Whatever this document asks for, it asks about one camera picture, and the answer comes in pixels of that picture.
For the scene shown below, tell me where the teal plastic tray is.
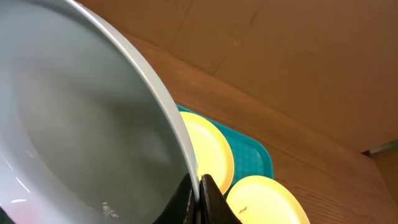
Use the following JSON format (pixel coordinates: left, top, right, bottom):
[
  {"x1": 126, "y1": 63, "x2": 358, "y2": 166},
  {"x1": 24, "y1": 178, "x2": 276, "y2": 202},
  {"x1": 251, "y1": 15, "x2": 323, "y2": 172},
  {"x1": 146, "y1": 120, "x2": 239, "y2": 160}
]
[{"x1": 177, "y1": 105, "x2": 274, "y2": 198}]

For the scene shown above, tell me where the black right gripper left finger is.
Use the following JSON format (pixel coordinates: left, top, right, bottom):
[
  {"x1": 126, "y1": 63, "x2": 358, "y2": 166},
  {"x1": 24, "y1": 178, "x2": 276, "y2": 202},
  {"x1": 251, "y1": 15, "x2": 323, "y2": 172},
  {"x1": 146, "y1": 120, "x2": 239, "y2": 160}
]
[{"x1": 154, "y1": 174, "x2": 197, "y2": 224}]

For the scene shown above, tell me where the yellow plate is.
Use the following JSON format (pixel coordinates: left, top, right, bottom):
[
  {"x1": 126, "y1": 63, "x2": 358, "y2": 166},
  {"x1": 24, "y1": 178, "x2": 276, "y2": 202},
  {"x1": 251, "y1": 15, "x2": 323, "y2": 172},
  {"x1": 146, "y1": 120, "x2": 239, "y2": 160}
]
[
  {"x1": 180, "y1": 111, "x2": 234, "y2": 194},
  {"x1": 226, "y1": 175, "x2": 310, "y2": 224}
]

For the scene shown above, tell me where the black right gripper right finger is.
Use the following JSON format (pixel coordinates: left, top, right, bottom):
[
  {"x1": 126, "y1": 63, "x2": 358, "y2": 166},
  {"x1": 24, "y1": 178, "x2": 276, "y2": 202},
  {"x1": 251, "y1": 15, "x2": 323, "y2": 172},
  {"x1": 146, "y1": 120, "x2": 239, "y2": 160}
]
[{"x1": 200, "y1": 174, "x2": 241, "y2": 224}]

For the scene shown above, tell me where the light blue plate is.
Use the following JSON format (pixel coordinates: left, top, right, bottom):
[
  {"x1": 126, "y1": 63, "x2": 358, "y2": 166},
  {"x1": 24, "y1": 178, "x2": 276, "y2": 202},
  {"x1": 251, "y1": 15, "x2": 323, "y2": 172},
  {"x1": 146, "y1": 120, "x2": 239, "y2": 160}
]
[{"x1": 1, "y1": 1, "x2": 200, "y2": 223}]

